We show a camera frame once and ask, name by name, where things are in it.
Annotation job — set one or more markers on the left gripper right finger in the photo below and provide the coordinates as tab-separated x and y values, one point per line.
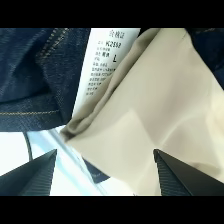
181	180

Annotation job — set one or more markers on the blue jeans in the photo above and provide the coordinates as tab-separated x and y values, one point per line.
30	73

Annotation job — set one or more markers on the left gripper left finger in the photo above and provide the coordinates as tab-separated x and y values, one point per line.
31	178

